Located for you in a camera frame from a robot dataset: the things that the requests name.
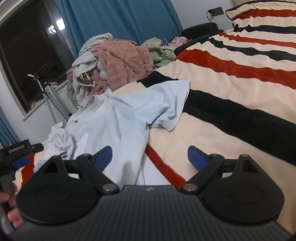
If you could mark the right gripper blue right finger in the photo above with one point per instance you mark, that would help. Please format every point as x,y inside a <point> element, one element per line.
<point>197,158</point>

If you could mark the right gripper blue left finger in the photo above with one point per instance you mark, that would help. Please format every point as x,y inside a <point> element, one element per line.
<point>102,158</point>

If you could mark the white t-shirt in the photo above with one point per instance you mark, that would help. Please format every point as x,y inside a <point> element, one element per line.
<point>122,122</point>

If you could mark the person's left hand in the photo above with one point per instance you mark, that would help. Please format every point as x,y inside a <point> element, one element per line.
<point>14,216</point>

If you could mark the blue curtain left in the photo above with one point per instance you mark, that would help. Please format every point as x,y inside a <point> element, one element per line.
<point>8,135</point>

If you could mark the blue curtain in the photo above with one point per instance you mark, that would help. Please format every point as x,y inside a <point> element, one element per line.
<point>130,20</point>
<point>8,135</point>

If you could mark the striped bed blanket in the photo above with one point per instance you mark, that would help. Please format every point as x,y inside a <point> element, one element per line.
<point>230,110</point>

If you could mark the pink fluffy blanket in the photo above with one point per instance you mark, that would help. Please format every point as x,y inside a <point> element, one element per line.
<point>120,63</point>

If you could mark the dark window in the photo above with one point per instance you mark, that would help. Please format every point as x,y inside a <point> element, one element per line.
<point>34,42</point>

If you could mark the grey white garment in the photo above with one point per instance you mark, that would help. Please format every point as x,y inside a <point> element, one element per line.
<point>84,63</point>

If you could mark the light green garment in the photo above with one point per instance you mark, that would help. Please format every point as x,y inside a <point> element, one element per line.
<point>161,54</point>

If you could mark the small pink garment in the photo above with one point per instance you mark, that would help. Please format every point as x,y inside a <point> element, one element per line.
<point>178,41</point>

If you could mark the black armchair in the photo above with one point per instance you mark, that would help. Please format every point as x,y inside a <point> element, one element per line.
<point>198,34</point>

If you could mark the blue curtain right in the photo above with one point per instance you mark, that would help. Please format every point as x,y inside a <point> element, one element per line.
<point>130,20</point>

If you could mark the striped pillow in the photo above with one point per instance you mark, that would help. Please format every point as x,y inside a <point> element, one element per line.
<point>258,13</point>

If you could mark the black wall socket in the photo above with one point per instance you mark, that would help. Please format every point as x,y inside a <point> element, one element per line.
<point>214,12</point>

